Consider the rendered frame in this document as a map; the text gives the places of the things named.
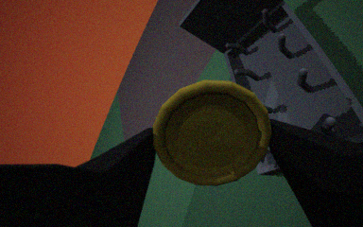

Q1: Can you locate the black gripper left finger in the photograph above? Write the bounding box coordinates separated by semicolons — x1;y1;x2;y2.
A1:
0;128;156;227

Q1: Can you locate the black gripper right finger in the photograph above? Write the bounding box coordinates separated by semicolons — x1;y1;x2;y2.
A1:
268;119;363;227

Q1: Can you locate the olive-yellow round plate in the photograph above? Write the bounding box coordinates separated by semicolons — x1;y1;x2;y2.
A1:
153;79;272;186

